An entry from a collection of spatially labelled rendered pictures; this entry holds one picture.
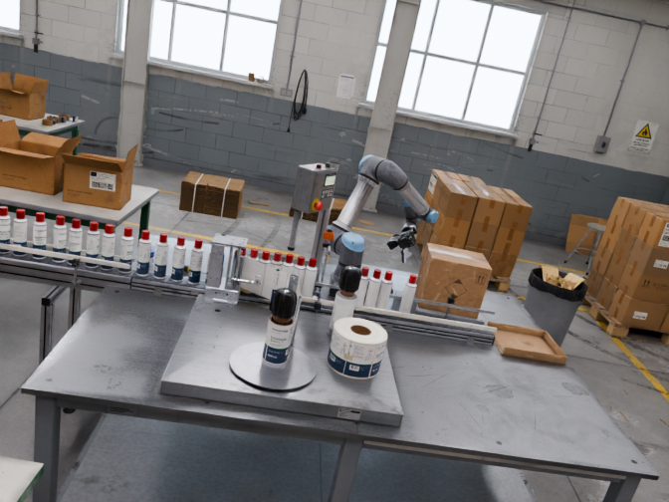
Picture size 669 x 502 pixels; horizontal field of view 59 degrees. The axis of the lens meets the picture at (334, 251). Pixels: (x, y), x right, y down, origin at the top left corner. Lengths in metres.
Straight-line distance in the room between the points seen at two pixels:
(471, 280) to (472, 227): 2.97
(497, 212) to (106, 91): 5.19
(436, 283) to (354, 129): 5.10
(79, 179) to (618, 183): 6.85
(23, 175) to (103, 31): 4.49
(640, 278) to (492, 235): 1.35
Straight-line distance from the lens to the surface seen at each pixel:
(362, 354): 2.11
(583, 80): 8.32
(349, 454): 2.06
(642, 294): 5.86
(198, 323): 2.34
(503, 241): 5.98
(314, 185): 2.48
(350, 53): 7.76
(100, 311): 2.50
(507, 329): 3.03
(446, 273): 2.90
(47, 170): 4.02
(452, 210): 5.78
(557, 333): 4.91
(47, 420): 2.14
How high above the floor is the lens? 1.98
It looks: 19 degrees down
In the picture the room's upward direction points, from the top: 12 degrees clockwise
